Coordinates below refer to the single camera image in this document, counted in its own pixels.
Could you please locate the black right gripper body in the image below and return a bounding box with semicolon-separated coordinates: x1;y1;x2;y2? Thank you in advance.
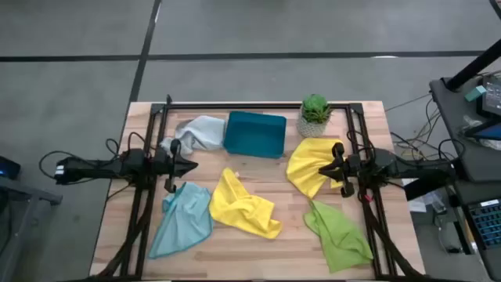
331;141;363;198

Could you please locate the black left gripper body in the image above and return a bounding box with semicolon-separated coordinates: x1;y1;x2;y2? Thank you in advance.
153;137;185;193

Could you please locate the grey waffle towel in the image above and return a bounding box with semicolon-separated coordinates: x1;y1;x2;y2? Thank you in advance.
159;114;227;156

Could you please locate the light blue microfiber towel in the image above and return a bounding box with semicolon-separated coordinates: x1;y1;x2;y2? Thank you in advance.
147;181;214;260

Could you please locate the yellow microfiber towel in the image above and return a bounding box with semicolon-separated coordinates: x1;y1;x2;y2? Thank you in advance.
208;167;283;240
285;137;345;200

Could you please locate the green microfiber towel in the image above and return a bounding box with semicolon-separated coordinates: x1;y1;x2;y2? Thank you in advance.
303;199;375;274

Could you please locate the potted succulent plant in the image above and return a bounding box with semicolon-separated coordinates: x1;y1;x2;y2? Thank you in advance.
296;93;334;139

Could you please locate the teal plastic bin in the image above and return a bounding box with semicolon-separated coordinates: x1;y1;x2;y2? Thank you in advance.
222;110;288;160

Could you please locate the white paper sheet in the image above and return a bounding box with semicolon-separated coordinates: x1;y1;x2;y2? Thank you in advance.
406;190;443;215

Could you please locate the black power adapter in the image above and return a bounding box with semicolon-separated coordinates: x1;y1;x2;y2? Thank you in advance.
432;201;449;229

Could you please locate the black side desk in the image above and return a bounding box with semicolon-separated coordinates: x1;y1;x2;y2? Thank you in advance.
402;76;501;282

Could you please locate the clear plastic bag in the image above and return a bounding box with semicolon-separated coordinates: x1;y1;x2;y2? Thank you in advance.
460;115;501;152

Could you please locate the dark tablet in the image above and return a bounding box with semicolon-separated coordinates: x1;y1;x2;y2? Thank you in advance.
464;119;501;142

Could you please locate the small teal box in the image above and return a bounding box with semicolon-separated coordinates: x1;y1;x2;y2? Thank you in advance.
464;85;488;103

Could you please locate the backlit computer keyboard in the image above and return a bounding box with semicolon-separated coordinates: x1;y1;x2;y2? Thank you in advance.
467;198;501;251

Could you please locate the grey metal stand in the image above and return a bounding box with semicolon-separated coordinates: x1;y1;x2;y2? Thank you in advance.
0;175;63;282

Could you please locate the black slanted pole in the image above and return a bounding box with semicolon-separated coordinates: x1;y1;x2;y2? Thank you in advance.
445;38;501;92

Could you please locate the dark desk monitor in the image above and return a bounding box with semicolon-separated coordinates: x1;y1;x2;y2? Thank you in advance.
480;76;501;118

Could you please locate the black device with blue light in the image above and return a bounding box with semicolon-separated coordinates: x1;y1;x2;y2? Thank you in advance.
0;155;22;181

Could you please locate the black aluminium frame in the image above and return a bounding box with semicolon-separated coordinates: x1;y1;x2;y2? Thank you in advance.
93;93;430;282

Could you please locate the grey floor cable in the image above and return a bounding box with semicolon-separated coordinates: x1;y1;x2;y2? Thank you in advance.
385;92;431;113

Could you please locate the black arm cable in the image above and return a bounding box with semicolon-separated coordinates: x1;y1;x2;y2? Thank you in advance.
38;150;89;186

